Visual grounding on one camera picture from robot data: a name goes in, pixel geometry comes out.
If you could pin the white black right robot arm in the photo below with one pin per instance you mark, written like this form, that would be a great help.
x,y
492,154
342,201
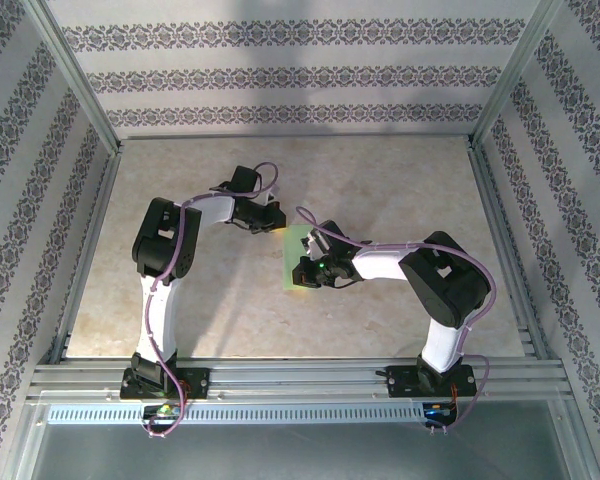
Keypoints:
x,y
382,262

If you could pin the aluminium frame post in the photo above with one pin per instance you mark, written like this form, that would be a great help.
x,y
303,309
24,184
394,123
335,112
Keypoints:
x,y
75,80
517,75

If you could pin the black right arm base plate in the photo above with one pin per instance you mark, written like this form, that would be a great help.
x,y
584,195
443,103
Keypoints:
x,y
402,381

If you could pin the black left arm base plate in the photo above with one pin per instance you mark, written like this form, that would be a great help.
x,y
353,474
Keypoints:
x,y
197,382

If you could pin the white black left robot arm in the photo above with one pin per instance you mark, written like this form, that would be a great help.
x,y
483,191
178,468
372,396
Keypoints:
x,y
162,320

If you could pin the aluminium side rail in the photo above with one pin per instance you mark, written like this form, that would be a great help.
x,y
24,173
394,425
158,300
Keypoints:
x,y
512,260
82,260

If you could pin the grey metal sheet panel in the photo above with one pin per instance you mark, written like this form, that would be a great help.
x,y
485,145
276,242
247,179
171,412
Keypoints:
x,y
300,455

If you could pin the aluminium mounting rail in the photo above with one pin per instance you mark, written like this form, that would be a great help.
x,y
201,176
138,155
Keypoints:
x,y
295,376

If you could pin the light green cloth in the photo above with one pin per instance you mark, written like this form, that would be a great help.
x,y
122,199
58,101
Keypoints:
x,y
295,245

